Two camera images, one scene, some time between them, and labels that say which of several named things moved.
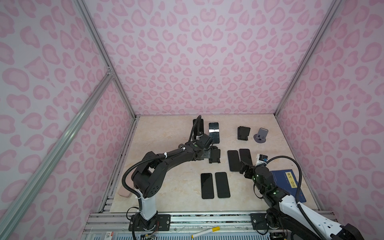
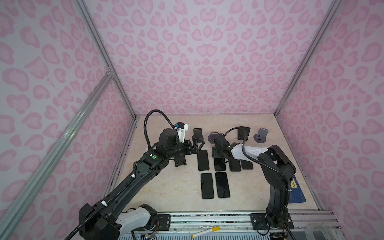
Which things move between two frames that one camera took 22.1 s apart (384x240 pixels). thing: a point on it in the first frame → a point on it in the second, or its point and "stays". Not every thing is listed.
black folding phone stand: (243, 133) stays
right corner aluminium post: (334, 8) stays
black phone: (214, 132) → (203, 160)
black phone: (234, 162) stays
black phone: (199, 128) → (219, 164)
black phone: (207, 186) stays
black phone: (222, 185) stays
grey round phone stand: (260, 137) stays
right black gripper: (250, 169) → (214, 152)
